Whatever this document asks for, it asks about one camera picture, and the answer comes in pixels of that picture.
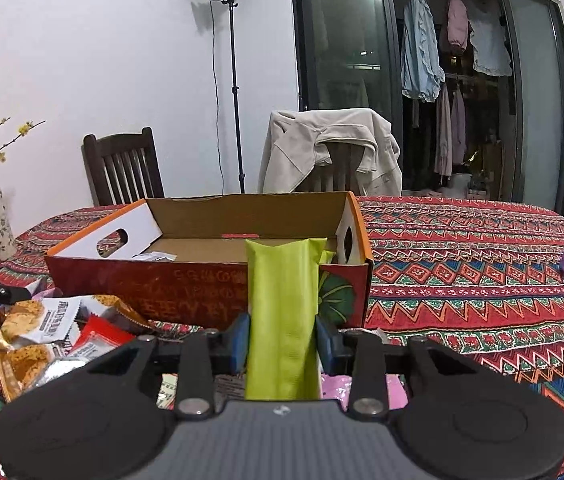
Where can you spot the white silver snack packet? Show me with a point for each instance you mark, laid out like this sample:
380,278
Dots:
57,370

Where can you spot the small silver packet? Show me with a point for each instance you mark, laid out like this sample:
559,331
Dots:
154,256

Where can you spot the pink snack packet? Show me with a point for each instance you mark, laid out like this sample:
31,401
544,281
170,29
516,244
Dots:
387,390

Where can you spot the mauve hanging clothes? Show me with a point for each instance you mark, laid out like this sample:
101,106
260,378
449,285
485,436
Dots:
449,130

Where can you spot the red and silver snack packet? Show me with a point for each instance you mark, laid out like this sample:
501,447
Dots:
99,337

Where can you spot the beige jacket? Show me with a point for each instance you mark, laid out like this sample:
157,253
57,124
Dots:
292,150

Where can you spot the white hanging garment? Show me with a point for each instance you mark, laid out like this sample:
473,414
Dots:
489,45

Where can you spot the dark wooden chair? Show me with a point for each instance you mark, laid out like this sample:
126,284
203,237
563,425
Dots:
342,170
122,165

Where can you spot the green snack packet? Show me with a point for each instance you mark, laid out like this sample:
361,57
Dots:
282,300

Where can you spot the light blue hanging shirt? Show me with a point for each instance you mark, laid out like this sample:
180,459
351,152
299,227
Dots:
419,50

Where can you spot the orange-rimmed cardboard box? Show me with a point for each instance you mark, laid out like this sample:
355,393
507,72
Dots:
187,285

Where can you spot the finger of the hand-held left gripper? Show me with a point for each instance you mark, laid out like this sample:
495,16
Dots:
9,295

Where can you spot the white cloth heap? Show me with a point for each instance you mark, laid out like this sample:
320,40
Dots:
454,185

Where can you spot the pink hanging garment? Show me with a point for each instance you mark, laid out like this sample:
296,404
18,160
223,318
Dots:
457,25

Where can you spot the red patterned tablecloth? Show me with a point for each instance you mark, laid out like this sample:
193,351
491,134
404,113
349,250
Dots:
462,260

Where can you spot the studio light on stand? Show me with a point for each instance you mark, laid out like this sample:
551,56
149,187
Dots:
234,85

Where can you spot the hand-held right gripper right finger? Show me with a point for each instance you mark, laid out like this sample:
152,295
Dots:
328,347

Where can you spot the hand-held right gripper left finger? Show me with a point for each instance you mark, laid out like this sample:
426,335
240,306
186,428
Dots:
239,342

